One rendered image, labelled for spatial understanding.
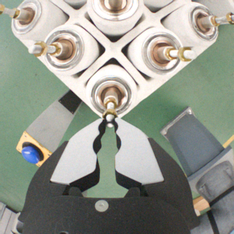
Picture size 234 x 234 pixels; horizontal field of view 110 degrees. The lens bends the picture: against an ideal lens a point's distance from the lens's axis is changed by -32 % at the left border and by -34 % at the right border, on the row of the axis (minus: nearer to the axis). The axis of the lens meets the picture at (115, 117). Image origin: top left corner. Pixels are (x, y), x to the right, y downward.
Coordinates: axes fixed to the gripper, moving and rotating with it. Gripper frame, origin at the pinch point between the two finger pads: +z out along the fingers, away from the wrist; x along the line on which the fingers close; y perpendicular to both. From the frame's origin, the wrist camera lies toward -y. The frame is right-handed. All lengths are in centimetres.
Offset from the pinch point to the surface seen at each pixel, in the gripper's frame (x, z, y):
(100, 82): -1.8, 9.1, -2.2
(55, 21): -10.8, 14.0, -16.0
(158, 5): 11.1, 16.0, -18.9
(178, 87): 26.9, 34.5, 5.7
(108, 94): -0.3, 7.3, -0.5
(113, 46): 0.7, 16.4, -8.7
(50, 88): -26.2, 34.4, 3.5
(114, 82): 0.7, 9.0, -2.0
